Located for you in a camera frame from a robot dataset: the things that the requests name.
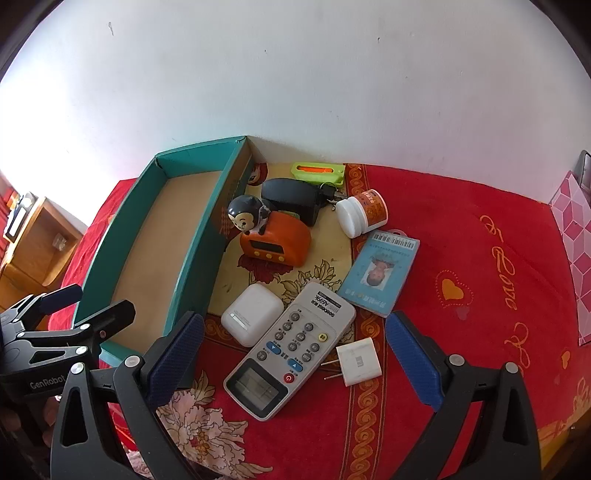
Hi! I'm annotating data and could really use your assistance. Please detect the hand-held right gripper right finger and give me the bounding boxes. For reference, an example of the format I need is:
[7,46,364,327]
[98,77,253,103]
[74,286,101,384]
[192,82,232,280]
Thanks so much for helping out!
[385,311,542,480]

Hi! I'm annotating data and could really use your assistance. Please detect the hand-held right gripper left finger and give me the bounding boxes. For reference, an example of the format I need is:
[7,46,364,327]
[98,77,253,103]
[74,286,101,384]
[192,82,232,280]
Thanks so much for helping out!
[50,311,206,480]

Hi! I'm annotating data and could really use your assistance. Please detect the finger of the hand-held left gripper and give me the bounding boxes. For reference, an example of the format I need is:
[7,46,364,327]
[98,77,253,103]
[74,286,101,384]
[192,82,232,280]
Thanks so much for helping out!
[0,284,84,330]
[69,299,136,344]

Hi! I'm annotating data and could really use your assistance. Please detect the white plug adapter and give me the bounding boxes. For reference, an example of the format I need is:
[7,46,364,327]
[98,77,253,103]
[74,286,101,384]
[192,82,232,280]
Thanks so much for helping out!
[322,338,383,388]

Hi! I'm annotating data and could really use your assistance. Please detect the teal cardboard box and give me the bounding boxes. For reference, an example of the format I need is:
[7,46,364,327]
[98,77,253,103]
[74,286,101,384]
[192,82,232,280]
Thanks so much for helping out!
[74,135,254,367]

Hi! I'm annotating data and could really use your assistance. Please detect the white earbud case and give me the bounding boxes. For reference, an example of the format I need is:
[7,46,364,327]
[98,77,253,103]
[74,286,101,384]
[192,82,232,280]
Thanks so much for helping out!
[221,283,284,348]

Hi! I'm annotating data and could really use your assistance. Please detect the blue card holder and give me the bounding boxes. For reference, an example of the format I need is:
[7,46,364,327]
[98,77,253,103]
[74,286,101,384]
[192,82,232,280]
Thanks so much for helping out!
[337,229,421,318]

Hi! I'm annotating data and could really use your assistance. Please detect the grey remote control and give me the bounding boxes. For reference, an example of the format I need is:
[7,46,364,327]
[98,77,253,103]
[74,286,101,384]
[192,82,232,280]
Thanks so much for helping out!
[223,280,357,422]

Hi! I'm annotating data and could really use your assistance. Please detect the white orange pill bottle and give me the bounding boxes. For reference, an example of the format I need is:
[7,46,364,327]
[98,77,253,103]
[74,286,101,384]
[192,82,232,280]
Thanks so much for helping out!
[335,188,389,238]

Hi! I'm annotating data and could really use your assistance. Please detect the orange monkey alarm clock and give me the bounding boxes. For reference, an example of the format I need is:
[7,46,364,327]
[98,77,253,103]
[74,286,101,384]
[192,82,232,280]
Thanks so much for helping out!
[227,195,312,267]

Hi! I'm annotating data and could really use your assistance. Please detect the black pouch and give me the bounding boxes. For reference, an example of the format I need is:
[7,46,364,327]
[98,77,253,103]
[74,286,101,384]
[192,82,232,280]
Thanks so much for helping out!
[261,178,324,227]

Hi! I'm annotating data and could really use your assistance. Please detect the green case with orange slider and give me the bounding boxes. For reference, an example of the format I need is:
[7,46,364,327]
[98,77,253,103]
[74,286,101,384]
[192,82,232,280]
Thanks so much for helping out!
[290,161,347,188]

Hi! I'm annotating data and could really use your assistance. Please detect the wooden cabinet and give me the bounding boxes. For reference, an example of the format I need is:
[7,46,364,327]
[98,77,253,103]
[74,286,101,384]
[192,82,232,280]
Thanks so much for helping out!
[0,171,90,319]

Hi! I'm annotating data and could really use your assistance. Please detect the pink fluffy rug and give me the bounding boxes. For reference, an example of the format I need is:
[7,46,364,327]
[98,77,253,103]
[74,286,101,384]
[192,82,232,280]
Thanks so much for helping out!
[124,450,153,480]

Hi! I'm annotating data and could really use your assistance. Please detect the red floral tablecloth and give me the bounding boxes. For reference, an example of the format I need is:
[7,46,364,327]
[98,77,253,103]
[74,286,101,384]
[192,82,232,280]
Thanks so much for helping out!
[60,161,587,480]

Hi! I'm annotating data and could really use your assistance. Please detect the key bunch with black fob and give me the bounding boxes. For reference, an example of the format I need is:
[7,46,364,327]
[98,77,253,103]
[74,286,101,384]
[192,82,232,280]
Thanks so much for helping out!
[318,182,349,213]

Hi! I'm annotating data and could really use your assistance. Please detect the pink geometric patterned box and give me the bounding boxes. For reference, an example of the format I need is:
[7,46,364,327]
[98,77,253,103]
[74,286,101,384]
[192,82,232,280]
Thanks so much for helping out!
[549,170,591,347]

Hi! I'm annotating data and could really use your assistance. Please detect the dark grey panel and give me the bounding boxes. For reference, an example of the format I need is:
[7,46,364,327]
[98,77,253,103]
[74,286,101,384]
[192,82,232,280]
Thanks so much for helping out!
[577,150,591,195]

